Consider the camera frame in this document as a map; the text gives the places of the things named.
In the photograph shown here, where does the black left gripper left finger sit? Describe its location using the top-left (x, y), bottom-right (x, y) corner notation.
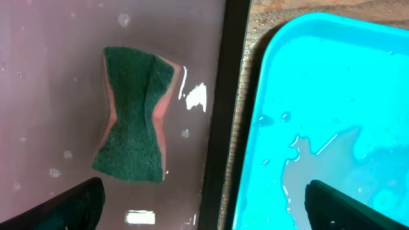
top-left (1, 177), bottom-right (105, 230)

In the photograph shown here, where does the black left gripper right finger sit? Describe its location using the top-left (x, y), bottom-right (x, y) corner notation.
top-left (304, 180), bottom-right (408, 230)

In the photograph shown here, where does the green and pink sponge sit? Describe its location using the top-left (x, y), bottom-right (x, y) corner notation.
top-left (92, 46), bottom-right (181, 183)

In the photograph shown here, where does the black tray of soapy water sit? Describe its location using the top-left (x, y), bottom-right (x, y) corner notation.
top-left (1, 0), bottom-right (249, 229)

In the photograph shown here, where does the teal plastic tray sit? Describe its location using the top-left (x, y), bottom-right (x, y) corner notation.
top-left (233, 13), bottom-right (408, 229)

